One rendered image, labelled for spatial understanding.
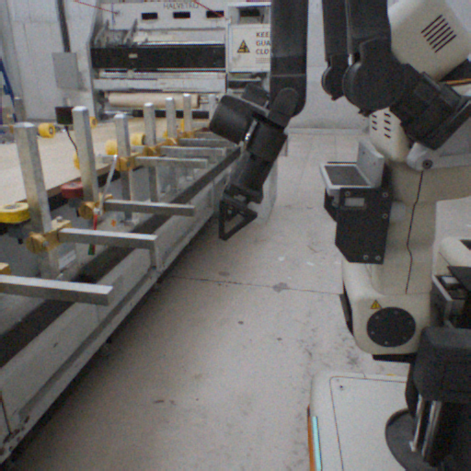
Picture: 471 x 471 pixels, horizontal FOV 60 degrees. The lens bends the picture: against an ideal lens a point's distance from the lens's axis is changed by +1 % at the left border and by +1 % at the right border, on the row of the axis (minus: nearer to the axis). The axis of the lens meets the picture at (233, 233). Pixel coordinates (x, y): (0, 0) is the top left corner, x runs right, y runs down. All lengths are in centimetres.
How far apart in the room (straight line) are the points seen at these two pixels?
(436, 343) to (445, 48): 55
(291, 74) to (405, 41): 24
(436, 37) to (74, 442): 164
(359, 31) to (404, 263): 47
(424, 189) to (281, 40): 43
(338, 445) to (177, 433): 65
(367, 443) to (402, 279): 57
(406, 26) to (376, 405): 108
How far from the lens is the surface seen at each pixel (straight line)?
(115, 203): 139
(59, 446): 178
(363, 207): 84
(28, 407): 171
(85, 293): 92
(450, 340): 95
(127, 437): 174
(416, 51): 84
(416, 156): 73
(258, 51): 345
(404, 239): 95
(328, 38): 112
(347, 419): 140
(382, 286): 94
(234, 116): 69
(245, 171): 69
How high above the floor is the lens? 125
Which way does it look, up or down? 21 degrees down
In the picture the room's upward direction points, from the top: straight up
